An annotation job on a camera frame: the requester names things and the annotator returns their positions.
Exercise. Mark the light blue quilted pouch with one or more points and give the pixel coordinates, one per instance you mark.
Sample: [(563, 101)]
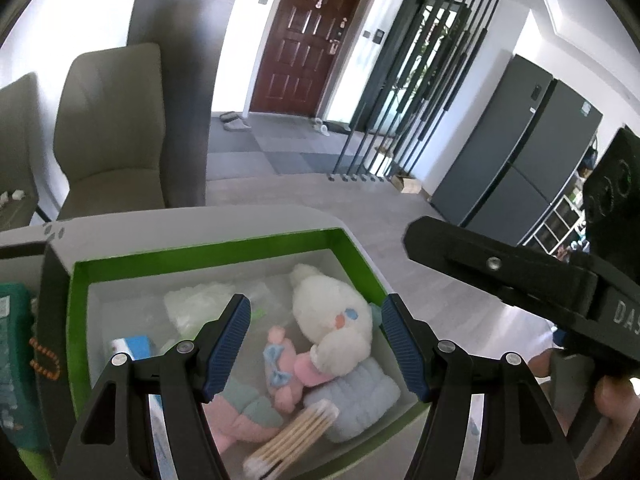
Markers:
[(360, 400)]

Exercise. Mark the grey dining chair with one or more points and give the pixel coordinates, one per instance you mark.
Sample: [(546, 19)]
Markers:
[(17, 150), (110, 130)]

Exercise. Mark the green rimmed clear bin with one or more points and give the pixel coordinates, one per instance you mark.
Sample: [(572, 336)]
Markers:
[(80, 310)]

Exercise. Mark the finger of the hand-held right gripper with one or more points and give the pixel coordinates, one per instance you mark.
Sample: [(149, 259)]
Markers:
[(450, 242)]

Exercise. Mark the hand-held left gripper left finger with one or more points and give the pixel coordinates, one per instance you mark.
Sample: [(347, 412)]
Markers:
[(227, 350)]

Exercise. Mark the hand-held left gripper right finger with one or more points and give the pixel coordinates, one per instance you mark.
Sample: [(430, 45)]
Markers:
[(405, 350)]

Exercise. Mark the dark grey cabinet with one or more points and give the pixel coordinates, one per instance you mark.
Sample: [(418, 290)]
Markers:
[(180, 85)]

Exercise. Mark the pink plush doll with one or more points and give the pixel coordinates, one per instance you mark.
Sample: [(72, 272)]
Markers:
[(285, 370)]

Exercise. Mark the grey slippers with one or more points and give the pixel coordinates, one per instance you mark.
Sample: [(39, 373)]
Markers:
[(235, 121)]

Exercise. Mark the small blue white carton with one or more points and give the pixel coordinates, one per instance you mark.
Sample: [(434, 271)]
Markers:
[(132, 346)]

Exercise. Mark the white shoes by door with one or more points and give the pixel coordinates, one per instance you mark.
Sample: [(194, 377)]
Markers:
[(321, 126)]

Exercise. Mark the black slat room divider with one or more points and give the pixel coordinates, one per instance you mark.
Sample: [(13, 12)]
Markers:
[(425, 75)]

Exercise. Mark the white plush toy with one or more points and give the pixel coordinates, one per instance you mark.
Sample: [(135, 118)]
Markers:
[(330, 315)]

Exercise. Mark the dark red entrance door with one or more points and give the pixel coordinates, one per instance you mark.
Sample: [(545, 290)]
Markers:
[(305, 40)]

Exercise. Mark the dark grey refrigerator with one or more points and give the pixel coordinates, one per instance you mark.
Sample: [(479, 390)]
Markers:
[(515, 155)]

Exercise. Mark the bagged white cotton pack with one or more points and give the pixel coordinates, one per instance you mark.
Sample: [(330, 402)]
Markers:
[(195, 307)]

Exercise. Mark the person's right hand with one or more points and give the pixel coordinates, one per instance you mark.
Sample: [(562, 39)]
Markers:
[(620, 400)]

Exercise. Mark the white cubby shelf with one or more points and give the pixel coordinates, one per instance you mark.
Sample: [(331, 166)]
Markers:
[(555, 225)]

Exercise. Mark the black wall control panel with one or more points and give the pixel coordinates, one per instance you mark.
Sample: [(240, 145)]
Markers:
[(375, 36)]

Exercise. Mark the bundle of cotton swabs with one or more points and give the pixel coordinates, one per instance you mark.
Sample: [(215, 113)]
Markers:
[(295, 440)]

